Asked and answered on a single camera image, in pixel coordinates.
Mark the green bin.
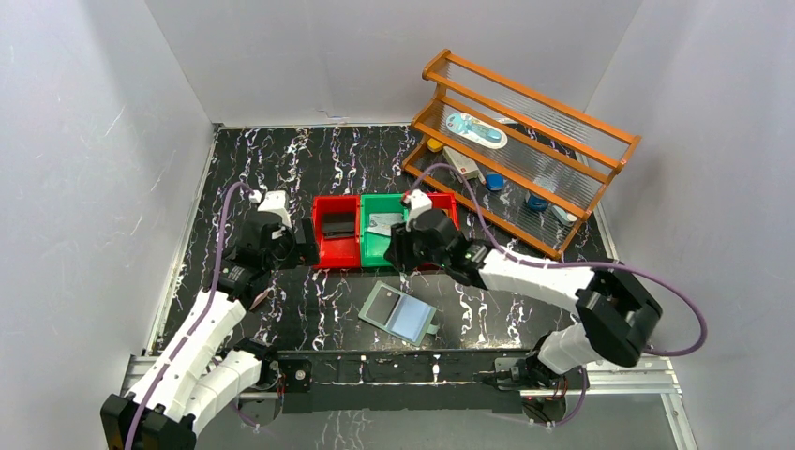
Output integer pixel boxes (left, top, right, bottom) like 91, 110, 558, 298
360, 193, 408, 267

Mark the red bin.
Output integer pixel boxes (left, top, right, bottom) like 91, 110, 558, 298
312, 195, 361, 269
406, 192, 460, 269

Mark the black credit card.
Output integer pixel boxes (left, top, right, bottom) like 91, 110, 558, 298
368, 287, 402, 325

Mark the green card holder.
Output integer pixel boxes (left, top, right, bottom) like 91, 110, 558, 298
358, 281, 440, 346

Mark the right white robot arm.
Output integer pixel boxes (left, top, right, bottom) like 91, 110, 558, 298
384, 208, 662, 383

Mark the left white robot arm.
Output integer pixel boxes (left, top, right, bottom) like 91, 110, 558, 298
100, 212, 319, 449

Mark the black card in bin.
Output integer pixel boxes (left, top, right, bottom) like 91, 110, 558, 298
321, 212, 356, 240

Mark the small pink object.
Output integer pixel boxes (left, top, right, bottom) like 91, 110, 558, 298
248, 288, 271, 312

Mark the white small box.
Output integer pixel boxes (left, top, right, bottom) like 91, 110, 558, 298
442, 145, 481, 180

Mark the blue round item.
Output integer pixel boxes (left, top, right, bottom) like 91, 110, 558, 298
484, 172, 505, 192

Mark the yellow round item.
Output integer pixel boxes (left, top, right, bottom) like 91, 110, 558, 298
427, 138, 444, 153

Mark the dark blue round container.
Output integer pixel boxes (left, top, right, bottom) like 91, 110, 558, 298
525, 191, 550, 212

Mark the orange wooden shelf rack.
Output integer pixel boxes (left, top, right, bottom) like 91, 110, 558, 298
402, 50, 641, 259

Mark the light blue small item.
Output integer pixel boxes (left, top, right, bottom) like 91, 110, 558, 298
550, 205, 578, 226

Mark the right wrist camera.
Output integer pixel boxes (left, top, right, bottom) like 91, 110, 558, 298
401, 189, 433, 223

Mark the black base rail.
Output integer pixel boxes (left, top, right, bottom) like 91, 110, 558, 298
273, 351, 566, 416

